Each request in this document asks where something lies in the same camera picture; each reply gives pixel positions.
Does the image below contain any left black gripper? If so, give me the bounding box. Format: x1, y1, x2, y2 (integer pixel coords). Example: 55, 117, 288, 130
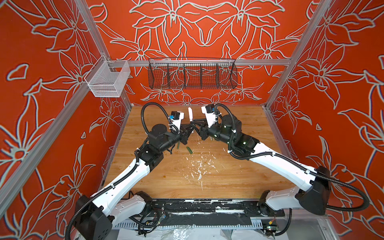
158, 122, 193, 154

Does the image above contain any grey slotted cable duct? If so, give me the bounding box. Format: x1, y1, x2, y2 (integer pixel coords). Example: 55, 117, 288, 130
89, 218, 263, 231

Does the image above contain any black corrugated cable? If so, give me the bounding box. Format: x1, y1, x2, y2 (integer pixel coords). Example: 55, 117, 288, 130
65, 102, 173, 240
214, 102, 371, 212

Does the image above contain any right black corrugated cable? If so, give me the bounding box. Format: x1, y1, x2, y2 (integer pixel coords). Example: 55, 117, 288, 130
214, 102, 371, 212

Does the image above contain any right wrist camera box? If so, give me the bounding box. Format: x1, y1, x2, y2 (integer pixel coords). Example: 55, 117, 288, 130
201, 104, 217, 128

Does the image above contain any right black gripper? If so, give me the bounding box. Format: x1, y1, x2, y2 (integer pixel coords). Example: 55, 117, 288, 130
189, 116, 236, 147

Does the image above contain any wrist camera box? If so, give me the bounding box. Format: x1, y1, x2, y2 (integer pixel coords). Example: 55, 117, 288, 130
201, 104, 217, 128
169, 111, 185, 134

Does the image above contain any white wire mesh basket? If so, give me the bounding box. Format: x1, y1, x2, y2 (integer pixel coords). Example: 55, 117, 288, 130
85, 56, 131, 98

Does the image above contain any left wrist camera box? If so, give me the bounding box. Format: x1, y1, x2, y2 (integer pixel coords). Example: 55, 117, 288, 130
169, 111, 185, 134

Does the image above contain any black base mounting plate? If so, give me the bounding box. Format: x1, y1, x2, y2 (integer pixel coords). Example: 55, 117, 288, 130
152, 199, 286, 218

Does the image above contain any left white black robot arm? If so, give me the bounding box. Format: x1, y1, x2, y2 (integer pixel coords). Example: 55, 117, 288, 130
65, 124, 196, 240

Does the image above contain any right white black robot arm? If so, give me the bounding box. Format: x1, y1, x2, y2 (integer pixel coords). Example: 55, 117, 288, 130
191, 115, 330, 216

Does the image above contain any left black corrugated cable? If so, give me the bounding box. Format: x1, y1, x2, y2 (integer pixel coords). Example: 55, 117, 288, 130
65, 102, 173, 240

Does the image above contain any black wire mesh basket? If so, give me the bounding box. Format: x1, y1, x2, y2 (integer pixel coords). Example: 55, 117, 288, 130
148, 57, 238, 90

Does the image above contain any pink pen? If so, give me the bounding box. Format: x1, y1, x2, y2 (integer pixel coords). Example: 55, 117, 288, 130
188, 107, 194, 122

